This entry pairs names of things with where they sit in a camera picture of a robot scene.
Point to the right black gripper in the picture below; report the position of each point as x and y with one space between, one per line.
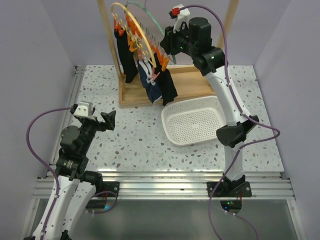
168 43

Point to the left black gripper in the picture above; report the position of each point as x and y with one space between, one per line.
109 123

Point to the green clip hanger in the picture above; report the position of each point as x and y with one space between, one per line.
155 38

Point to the black underwear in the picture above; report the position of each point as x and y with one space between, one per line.
165 82

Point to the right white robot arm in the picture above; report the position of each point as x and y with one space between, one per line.
193 38

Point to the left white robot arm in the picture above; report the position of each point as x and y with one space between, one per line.
74 185

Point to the black sock on yellow hanger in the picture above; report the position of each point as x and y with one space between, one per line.
125 56

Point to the yellow clip hanger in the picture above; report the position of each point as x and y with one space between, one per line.
136 31

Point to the navy blue underwear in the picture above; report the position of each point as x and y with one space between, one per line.
145 71

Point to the white perforated plastic basket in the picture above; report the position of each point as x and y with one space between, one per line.
192 121

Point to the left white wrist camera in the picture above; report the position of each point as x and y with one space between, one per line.
83 109

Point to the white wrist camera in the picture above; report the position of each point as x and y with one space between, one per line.
83 109
181 15

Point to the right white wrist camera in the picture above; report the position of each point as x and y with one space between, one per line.
181 15

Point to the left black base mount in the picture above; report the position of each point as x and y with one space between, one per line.
105 199

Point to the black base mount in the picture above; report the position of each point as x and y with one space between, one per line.
105 199
231 198

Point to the aluminium rail frame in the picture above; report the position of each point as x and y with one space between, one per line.
139 156

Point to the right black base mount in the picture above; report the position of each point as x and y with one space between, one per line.
231 198

